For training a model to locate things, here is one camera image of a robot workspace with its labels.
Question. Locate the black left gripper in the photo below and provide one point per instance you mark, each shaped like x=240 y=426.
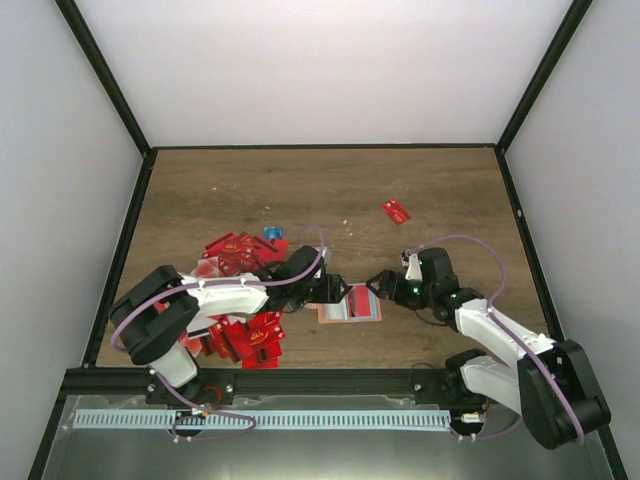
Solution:
x=331 y=291

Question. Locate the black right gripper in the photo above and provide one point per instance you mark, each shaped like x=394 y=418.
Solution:
x=395 y=293

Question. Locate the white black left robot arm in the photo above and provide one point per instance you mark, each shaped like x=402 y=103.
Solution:
x=149 y=319

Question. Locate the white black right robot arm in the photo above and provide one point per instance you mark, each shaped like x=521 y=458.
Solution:
x=549 y=384

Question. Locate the lone red VIP card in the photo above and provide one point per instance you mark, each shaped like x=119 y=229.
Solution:
x=395 y=211

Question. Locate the blue card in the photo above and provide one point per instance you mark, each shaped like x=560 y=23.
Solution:
x=273 y=232

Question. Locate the pile of red cards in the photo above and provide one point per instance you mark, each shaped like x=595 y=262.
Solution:
x=240 y=333

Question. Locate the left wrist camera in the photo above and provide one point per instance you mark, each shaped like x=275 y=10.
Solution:
x=326 y=254

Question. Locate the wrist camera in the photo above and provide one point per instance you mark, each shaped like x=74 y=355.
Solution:
x=326 y=254
x=412 y=265

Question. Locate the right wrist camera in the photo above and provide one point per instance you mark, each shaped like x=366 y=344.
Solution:
x=412 y=265

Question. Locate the black enclosure frame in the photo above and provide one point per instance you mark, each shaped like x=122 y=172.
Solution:
x=82 y=33

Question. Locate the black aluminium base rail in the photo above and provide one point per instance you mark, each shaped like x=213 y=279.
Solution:
x=423 y=385

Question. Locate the light blue slotted cable duct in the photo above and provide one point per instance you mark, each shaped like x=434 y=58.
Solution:
x=401 y=420

